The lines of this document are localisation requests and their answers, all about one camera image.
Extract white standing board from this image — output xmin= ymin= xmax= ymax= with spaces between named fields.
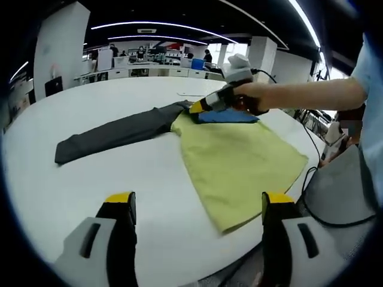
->
xmin=98 ymin=48 xmax=115 ymax=72

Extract person's grey trousers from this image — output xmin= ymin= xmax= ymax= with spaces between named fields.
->
xmin=301 ymin=143 xmax=378 ymax=228

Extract person's right hand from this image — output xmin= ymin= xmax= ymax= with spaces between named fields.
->
xmin=232 ymin=82 xmax=272 ymax=117

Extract white cabinet counter row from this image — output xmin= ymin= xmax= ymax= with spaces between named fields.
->
xmin=74 ymin=63 xmax=226 ymax=85

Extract yellow-green grey blue garment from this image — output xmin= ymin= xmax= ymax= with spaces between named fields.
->
xmin=54 ymin=100 xmax=309 ymax=237

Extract white square pillar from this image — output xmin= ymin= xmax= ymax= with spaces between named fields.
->
xmin=246 ymin=35 xmax=278 ymax=85
xmin=32 ymin=1 xmax=91 ymax=101

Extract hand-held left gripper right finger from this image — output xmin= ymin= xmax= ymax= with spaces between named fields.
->
xmin=261 ymin=191 xmax=350 ymax=287

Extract curved ceiling light strip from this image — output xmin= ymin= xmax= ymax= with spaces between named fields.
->
xmin=288 ymin=0 xmax=323 ymax=49
xmin=107 ymin=35 xmax=209 ymax=46
xmin=90 ymin=20 xmax=239 ymax=44

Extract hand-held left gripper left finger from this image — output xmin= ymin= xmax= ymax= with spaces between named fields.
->
xmin=53 ymin=191 xmax=138 ymax=287

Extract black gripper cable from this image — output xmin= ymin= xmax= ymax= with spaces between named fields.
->
xmin=251 ymin=68 xmax=378 ymax=228

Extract white flat table plate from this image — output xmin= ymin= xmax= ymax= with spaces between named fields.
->
xmin=176 ymin=90 xmax=208 ymax=98

